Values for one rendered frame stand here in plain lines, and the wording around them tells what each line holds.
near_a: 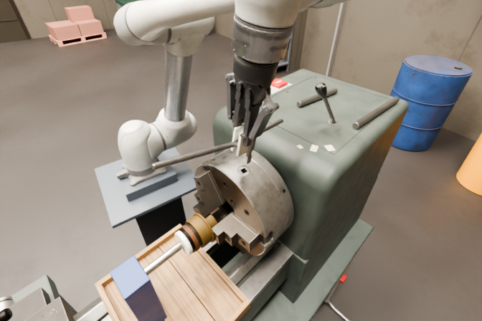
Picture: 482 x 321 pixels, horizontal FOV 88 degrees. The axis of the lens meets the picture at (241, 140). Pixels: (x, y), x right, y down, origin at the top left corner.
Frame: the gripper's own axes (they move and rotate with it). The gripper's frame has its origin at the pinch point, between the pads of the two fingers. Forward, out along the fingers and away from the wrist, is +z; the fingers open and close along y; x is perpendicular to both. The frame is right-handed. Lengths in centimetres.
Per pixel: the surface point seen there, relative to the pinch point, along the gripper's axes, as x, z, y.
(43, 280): -50, 50, -21
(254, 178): 4.5, 13.6, 3.2
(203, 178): -4.4, 18.7, -7.2
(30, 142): -63, 190, -257
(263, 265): 5, 48, 16
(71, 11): 88, 211, -694
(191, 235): -14.0, 25.4, 2.3
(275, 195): 7.1, 16.4, 9.2
